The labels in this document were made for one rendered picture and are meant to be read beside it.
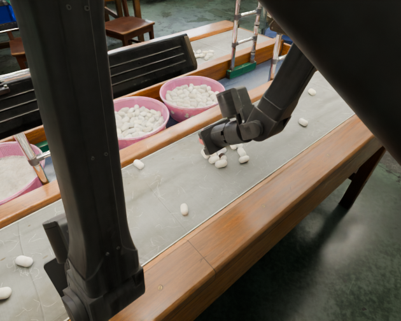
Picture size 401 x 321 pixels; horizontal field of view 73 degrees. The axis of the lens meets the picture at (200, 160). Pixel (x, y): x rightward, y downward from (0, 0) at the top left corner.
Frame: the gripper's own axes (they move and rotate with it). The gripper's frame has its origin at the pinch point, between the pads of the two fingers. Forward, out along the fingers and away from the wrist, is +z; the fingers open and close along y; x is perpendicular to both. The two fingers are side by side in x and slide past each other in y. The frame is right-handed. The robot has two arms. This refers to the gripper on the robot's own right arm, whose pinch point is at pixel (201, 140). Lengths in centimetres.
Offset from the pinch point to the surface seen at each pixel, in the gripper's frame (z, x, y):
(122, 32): 177, -98, -76
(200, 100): 26.7, -11.1, -23.2
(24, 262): 4, 6, 50
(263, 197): -13.9, 18.9, -1.9
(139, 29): 179, -98, -95
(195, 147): 10.3, 2.5, -3.0
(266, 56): 42, -20, -87
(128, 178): 11.9, 1.6, 20.6
